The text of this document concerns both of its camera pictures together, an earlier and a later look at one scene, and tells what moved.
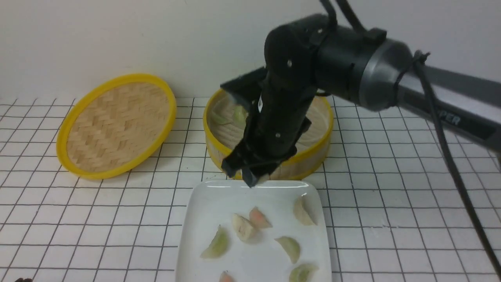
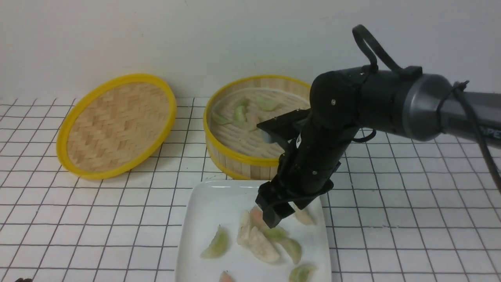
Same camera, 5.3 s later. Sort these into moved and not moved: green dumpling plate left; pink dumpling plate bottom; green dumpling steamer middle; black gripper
Moved: black gripper
Not moved: green dumpling steamer middle; pink dumpling plate bottom; green dumpling plate left
